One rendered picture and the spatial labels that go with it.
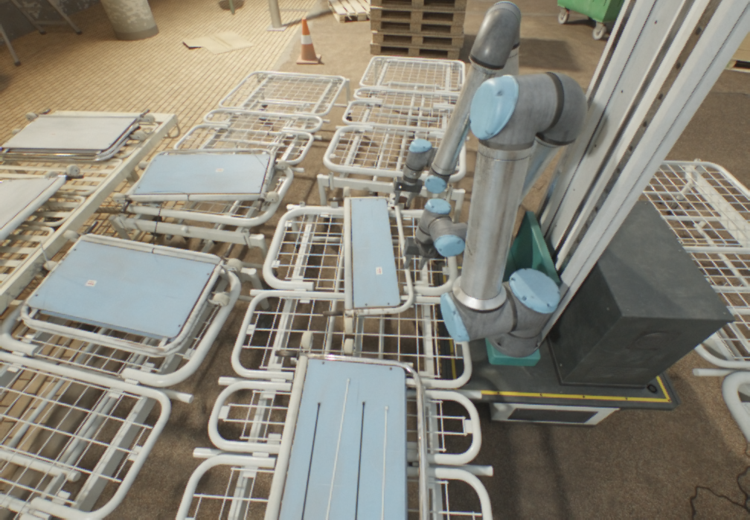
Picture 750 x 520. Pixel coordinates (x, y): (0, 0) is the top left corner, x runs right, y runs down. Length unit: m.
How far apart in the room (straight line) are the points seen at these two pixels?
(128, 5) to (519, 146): 6.65
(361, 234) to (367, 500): 1.06
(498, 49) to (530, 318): 0.80
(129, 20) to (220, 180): 5.13
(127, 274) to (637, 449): 2.34
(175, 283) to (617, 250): 1.70
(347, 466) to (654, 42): 1.36
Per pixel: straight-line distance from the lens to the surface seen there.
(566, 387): 1.73
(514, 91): 0.77
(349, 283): 1.54
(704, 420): 2.40
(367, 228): 1.77
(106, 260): 1.96
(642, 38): 1.19
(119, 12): 7.12
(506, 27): 1.28
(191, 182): 2.26
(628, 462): 2.11
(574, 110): 0.85
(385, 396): 1.29
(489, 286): 1.00
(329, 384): 1.29
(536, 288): 1.15
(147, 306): 1.70
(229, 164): 2.30
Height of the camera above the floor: 1.76
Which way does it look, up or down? 46 degrees down
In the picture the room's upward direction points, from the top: straight up
